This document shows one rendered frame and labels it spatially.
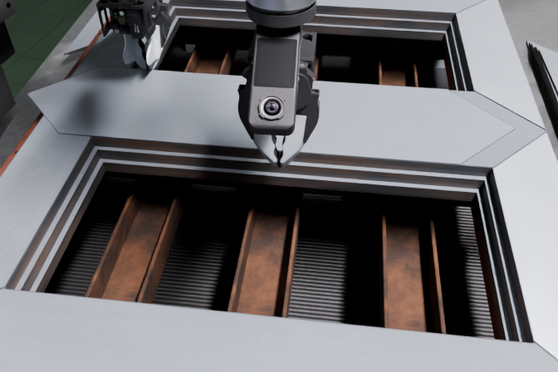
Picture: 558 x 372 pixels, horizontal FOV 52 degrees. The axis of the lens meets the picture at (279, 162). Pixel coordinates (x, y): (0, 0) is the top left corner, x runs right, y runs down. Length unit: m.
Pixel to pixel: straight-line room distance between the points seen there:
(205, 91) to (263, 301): 0.34
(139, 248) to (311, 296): 0.31
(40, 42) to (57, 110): 2.08
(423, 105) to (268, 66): 0.39
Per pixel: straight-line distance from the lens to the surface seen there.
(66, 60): 1.43
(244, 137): 0.82
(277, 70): 0.57
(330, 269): 1.06
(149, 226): 0.97
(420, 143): 0.83
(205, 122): 0.85
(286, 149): 0.67
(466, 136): 0.86
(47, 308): 0.67
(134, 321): 0.63
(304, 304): 1.01
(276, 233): 0.94
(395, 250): 0.93
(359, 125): 0.85
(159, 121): 0.86
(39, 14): 3.27
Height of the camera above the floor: 1.39
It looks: 42 degrees down
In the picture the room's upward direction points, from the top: straight up
